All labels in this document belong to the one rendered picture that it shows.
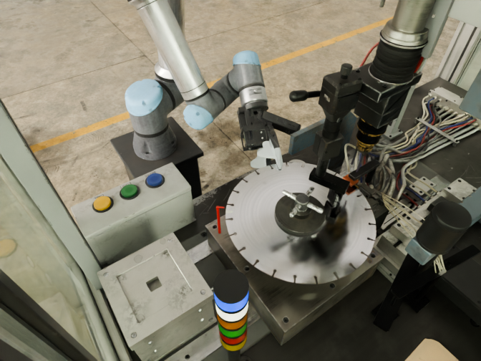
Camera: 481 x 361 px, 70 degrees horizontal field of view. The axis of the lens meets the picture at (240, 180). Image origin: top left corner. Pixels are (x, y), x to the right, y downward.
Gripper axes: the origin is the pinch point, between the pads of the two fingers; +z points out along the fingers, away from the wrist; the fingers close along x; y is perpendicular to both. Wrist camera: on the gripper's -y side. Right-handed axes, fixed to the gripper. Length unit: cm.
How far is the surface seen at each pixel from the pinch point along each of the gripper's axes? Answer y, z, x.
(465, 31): -94, -48, -25
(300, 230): 2.2, 15.2, 18.8
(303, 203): 0.7, 9.6, 20.4
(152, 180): 32.6, -3.8, 0.0
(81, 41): 105, -195, -237
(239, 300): 20, 21, 47
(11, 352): 36, 17, 66
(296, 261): 5.0, 20.8, 21.4
